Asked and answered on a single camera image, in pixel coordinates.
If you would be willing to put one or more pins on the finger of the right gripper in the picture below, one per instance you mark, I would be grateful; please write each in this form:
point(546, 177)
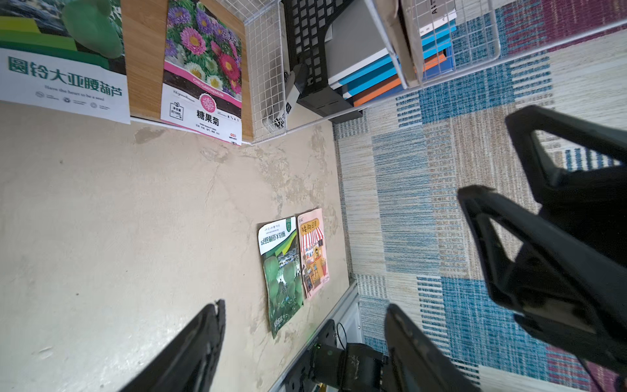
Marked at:
point(569, 161)
point(562, 291)

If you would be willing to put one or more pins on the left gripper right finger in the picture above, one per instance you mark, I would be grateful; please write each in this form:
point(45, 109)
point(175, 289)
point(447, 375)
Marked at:
point(414, 362)

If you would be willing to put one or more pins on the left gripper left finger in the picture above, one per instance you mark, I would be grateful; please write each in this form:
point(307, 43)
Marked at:
point(189, 362)

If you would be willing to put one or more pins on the green gourd seed bag top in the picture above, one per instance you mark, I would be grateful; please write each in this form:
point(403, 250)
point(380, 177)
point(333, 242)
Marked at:
point(280, 254)

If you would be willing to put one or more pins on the green gourd seed bag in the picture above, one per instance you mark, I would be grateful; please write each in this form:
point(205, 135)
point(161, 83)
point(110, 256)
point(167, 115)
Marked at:
point(65, 55)
point(280, 254)

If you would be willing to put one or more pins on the pink flower seed bag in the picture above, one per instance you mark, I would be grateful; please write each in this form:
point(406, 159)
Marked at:
point(202, 73)

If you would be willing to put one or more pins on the green gourd seed bag bottom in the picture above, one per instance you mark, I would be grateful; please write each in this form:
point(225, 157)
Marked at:
point(65, 55)

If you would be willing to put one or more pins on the blue file folder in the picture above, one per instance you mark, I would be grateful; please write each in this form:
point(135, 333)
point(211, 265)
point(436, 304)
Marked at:
point(443, 67)

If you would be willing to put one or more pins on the orange file folder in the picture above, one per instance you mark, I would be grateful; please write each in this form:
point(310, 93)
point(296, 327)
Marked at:
point(380, 90)

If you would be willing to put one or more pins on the white file folder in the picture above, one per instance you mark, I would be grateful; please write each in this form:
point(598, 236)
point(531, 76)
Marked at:
point(355, 42)

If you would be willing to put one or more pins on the black white remote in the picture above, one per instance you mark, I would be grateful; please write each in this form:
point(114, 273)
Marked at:
point(294, 83)

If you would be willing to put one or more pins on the black file organizer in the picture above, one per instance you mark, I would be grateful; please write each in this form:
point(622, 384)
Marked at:
point(308, 28)

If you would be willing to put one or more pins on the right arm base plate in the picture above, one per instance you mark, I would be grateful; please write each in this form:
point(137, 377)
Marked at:
point(352, 367)

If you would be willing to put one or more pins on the white wire three-tier shelf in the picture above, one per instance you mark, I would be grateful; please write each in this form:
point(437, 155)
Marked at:
point(277, 35)

